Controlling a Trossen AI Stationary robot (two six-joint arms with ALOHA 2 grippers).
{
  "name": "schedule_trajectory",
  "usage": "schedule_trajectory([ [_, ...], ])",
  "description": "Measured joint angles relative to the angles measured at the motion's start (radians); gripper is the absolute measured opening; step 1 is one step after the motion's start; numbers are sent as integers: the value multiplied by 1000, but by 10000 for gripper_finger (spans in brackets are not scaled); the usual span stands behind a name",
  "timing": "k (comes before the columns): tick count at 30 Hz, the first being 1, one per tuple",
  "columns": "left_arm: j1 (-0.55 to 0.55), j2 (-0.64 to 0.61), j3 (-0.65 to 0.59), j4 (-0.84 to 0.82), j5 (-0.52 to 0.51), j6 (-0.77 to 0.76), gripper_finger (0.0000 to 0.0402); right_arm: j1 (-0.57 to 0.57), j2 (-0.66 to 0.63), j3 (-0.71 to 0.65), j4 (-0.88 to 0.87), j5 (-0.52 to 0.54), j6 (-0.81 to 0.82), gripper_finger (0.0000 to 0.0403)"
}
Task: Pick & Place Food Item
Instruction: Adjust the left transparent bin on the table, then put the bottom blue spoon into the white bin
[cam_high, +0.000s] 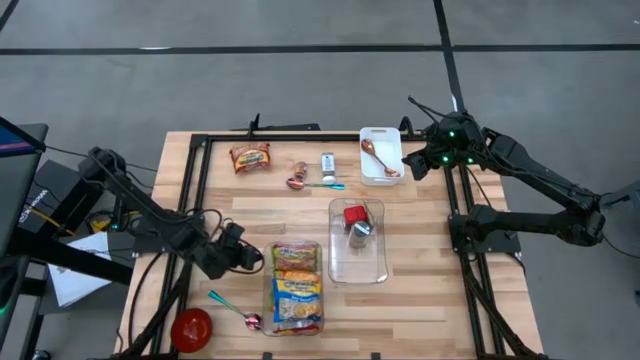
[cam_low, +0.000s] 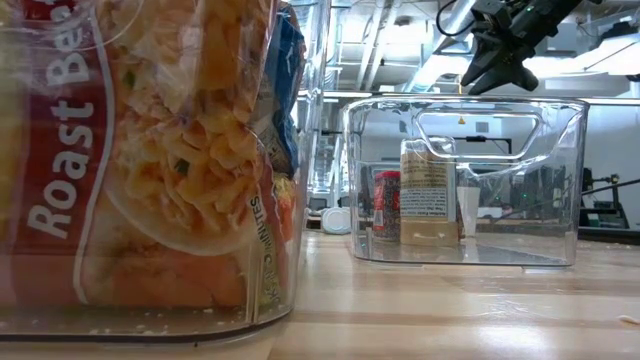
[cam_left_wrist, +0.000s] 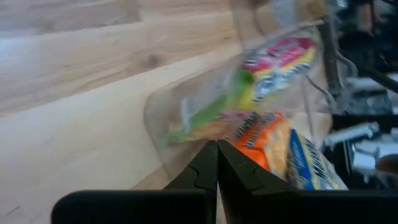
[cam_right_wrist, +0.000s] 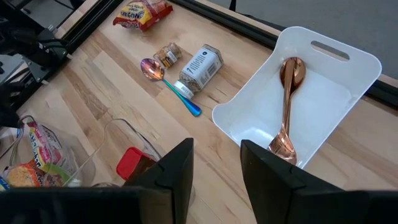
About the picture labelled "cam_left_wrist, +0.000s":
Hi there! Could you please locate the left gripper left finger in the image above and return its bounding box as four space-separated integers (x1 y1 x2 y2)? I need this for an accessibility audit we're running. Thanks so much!
163 139 218 224

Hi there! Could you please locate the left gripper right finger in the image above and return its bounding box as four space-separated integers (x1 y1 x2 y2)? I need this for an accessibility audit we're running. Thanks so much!
216 139 296 224

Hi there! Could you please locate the orange ramen packet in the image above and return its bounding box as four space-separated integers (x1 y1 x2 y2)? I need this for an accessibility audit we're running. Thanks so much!
231 111 292 180

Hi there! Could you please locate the green ramen packet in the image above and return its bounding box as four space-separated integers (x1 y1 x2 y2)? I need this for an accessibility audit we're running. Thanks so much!
163 36 318 149

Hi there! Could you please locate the blue ramen packet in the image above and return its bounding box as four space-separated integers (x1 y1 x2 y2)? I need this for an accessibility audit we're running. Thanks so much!
284 128 349 191

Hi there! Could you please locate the clear plastic bin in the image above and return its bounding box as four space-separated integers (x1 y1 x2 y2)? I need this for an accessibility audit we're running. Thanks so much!
143 18 354 191

